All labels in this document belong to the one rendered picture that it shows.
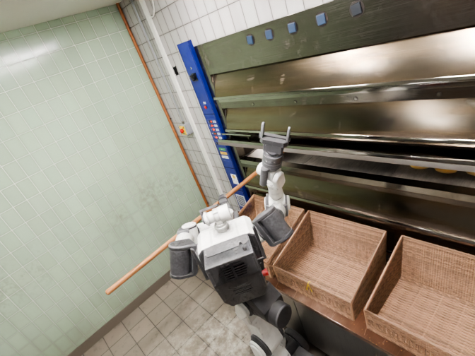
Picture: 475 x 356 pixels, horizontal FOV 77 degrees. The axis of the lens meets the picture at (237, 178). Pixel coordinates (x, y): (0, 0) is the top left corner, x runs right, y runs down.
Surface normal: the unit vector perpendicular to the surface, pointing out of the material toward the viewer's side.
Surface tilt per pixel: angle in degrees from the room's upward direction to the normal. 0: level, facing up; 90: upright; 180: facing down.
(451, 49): 70
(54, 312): 90
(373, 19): 90
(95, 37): 90
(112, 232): 90
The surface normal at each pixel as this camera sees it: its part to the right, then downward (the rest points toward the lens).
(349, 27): -0.69, 0.52
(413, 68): -0.76, 0.20
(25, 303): 0.66, 0.15
